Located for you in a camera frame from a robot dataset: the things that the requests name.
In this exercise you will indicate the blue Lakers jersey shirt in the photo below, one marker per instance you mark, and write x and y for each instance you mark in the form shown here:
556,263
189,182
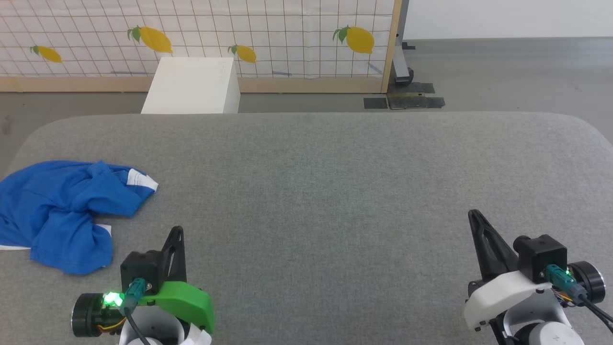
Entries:
57,206

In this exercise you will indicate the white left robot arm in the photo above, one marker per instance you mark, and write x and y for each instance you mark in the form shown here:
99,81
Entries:
88,314

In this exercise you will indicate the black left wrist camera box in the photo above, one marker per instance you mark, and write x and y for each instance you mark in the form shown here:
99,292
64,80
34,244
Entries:
141,268

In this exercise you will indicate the small black floor tape patch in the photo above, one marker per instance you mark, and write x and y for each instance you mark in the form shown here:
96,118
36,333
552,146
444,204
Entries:
375,103

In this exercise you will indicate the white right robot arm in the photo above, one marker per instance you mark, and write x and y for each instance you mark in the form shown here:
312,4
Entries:
541,326

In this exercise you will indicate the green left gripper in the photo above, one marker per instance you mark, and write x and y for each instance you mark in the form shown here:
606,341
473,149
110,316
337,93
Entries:
187,299

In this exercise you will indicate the grey fabric sofa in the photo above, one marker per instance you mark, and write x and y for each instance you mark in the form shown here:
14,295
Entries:
335,191

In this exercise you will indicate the white paper tag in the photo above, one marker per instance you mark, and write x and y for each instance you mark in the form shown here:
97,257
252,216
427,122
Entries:
200,336

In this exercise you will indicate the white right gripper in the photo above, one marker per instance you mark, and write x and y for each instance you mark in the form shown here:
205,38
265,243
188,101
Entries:
503,294

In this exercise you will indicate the white box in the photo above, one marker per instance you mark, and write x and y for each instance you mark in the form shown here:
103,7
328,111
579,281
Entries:
191,86

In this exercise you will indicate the grey metal stand with caster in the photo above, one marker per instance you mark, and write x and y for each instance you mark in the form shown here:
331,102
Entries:
401,67

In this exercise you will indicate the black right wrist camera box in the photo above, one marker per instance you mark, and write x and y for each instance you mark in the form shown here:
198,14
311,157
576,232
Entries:
541,254

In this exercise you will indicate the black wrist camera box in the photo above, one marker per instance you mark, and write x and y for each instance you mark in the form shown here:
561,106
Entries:
541,254
141,268

